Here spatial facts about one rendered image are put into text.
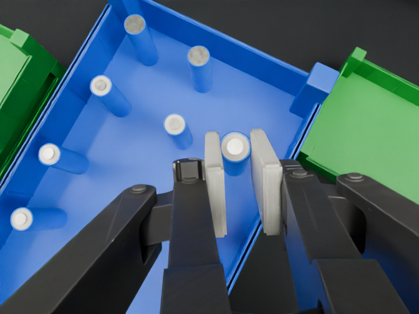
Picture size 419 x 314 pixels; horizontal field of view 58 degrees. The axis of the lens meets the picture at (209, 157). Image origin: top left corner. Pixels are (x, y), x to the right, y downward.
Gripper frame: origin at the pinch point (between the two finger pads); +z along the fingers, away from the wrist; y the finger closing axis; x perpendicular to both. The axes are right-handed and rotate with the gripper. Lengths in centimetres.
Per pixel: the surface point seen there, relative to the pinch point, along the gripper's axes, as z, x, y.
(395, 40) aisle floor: 56, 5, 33
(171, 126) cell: 11.2, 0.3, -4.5
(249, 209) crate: 14.4, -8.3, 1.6
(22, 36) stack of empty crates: 31.7, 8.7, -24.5
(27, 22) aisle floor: 60, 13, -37
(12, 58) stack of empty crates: 38.9, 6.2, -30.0
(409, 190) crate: 44, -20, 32
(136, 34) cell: 14.6, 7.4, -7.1
